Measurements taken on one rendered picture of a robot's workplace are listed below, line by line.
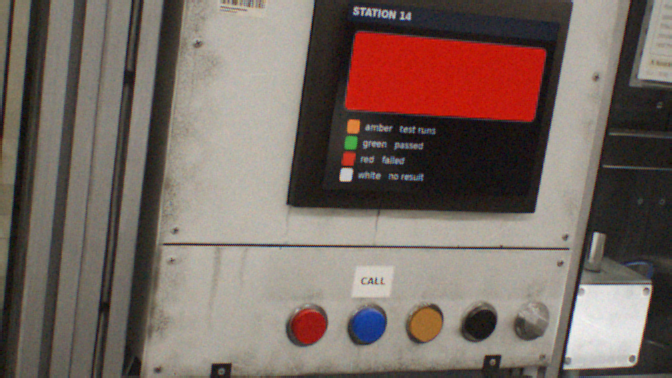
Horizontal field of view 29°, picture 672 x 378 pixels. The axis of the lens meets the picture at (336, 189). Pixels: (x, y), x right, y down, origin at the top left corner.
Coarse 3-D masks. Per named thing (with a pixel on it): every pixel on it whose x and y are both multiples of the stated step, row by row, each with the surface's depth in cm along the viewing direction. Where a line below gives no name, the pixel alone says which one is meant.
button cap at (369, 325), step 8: (368, 312) 116; (376, 312) 116; (360, 320) 116; (368, 320) 116; (376, 320) 116; (384, 320) 117; (360, 328) 116; (368, 328) 116; (376, 328) 117; (384, 328) 117; (360, 336) 116; (368, 336) 116; (376, 336) 117
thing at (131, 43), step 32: (128, 0) 101; (160, 0) 102; (128, 32) 103; (160, 32) 103; (128, 64) 103; (128, 96) 104; (96, 128) 103; (128, 128) 104; (96, 160) 103; (128, 160) 105; (96, 192) 104; (128, 192) 105; (96, 224) 105; (128, 224) 106; (96, 256) 106; (128, 256) 107; (96, 288) 106; (128, 288) 107; (96, 320) 107; (96, 352) 108
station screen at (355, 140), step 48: (528, 48) 114; (336, 96) 107; (336, 144) 109; (384, 144) 110; (432, 144) 113; (480, 144) 115; (528, 144) 117; (432, 192) 114; (480, 192) 116; (528, 192) 118
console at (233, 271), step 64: (192, 0) 102; (256, 0) 104; (320, 0) 106; (384, 0) 108; (448, 0) 111; (512, 0) 113; (576, 0) 118; (192, 64) 104; (256, 64) 106; (320, 64) 107; (576, 64) 120; (192, 128) 105; (256, 128) 107; (320, 128) 109; (576, 128) 121; (192, 192) 107; (256, 192) 109; (320, 192) 110; (384, 192) 113; (576, 192) 123; (192, 256) 108; (256, 256) 111; (320, 256) 113; (384, 256) 116; (448, 256) 119; (512, 256) 122; (128, 320) 117; (192, 320) 110; (256, 320) 112; (320, 320) 114; (448, 320) 121; (512, 320) 124
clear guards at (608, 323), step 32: (640, 0) 122; (640, 32) 123; (640, 64) 124; (640, 96) 125; (608, 128) 124; (640, 128) 126; (608, 160) 125; (640, 160) 127; (608, 192) 126; (640, 192) 128; (608, 224) 127; (640, 224) 129; (608, 256) 129; (640, 256) 130; (576, 288) 128; (608, 288) 130; (640, 288) 131; (576, 320) 129; (608, 320) 131; (640, 320) 133; (576, 352) 130; (608, 352) 132; (640, 352) 134
